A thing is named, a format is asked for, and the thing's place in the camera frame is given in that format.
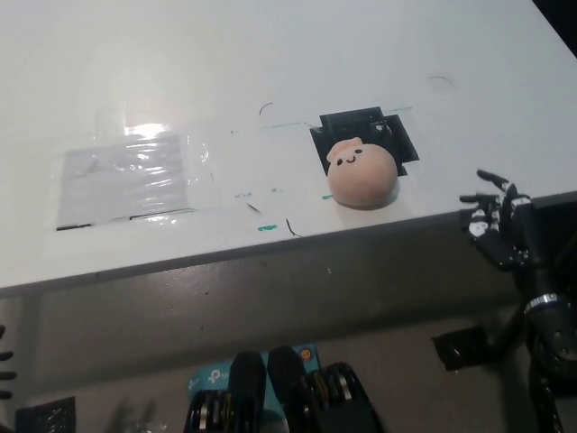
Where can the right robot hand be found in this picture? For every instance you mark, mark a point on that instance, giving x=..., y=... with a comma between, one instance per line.
x=500, y=245

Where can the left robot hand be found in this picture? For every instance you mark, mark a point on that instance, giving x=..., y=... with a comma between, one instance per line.
x=5, y=375

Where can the pink dumpling plush toy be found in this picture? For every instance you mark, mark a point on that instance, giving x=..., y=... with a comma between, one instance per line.
x=363, y=180

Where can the black tape mask square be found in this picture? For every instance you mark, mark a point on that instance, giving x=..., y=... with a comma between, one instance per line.
x=405, y=144

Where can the black mesh floor patch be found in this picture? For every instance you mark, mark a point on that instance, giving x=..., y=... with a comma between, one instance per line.
x=45, y=417

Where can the black floor tape patch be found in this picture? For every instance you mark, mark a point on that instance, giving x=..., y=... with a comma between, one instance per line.
x=460, y=347

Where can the teal router box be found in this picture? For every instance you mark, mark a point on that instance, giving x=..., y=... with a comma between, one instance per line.
x=212, y=376

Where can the clear plastic film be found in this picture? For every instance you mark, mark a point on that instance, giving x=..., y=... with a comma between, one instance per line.
x=205, y=149

